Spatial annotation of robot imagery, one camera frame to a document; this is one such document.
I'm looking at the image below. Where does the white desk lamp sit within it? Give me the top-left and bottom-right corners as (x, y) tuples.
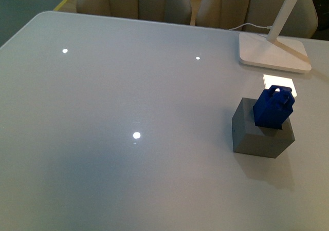
(239, 0), (312, 73)

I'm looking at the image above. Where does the white lamp cable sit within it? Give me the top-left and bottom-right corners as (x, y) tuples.
(228, 23), (272, 31)

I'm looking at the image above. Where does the beige chair left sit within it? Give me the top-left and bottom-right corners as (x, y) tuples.
(76, 0), (192, 25)

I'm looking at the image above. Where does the gray cube base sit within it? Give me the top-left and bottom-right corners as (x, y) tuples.
(232, 98), (295, 159)

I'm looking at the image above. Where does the beige chair right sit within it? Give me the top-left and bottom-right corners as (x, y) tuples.
(195, 0), (318, 38)

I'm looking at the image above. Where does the beige chair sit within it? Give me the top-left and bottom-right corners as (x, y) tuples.
(76, 0), (192, 25)
(195, 0), (318, 38)

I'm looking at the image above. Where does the blue block part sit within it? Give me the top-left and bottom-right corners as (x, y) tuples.
(253, 85), (295, 129)

